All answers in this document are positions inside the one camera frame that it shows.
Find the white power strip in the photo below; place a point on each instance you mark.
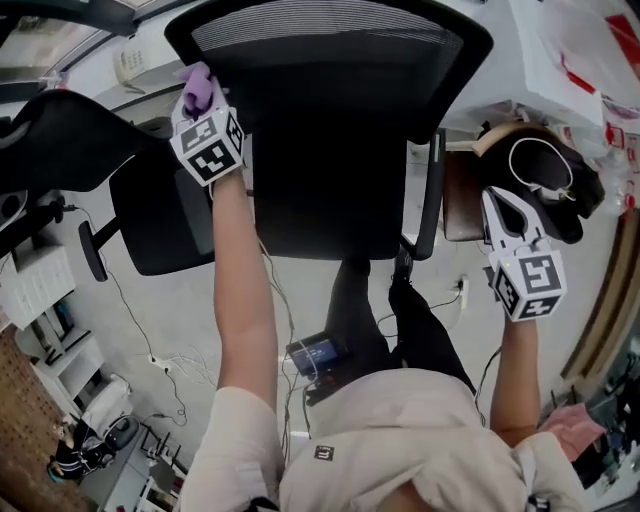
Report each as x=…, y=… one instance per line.
x=159, y=362
x=464, y=295

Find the pink fabric bundle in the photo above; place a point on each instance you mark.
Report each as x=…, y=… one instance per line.
x=575, y=430

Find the person's left leg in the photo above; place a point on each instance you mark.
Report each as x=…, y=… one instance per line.
x=352, y=315

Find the black chair seat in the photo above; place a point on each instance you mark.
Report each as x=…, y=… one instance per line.
x=330, y=200

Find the black mesh office chair back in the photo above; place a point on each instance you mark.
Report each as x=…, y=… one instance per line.
x=330, y=75

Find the person's left forearm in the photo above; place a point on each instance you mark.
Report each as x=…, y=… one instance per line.
x=245, y=300

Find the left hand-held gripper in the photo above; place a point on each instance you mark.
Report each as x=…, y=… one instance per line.
x=207, y=150

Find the person's right leg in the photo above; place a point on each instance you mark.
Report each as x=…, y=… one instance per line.
x=425, y=335

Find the person's beige shirt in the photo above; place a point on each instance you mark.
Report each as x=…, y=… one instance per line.
x=390, y=440

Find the black screen device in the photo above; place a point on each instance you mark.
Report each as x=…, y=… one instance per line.
x=317, y=352

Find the black high-back office chair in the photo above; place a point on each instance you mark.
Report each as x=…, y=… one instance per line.
x=75, y=140

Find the brown wooden stool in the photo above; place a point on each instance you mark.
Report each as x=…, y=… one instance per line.
x=462, y=200

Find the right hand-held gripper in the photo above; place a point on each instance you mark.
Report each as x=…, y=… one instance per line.
x=532, y=280

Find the brown wooden boards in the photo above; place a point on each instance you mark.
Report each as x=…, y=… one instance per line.
x=600, y=300

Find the black bag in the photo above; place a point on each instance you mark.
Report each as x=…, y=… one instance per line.
x=545, y=165

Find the white box cabinet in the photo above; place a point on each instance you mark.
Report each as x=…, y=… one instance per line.
x=500, y=60

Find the white drawer cabinet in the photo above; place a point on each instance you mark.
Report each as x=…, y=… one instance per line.
x=35, y=285

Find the white desk telephone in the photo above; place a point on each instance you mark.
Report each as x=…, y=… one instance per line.
x=135, y=60

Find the empty clear water jug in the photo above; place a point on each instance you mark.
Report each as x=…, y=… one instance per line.
x=622, y=142
x=625, y=192

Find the person's right forearm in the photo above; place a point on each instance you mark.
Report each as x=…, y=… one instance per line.
x=517, y=380

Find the purple cloth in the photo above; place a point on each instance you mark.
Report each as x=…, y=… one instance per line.
x=197, y=87

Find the person's leg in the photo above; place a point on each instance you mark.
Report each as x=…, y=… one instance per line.
x=352, y=315
x=425, y=335

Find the black chair armrest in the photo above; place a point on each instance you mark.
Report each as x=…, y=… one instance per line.
x=430, y=200
x=248, y=170

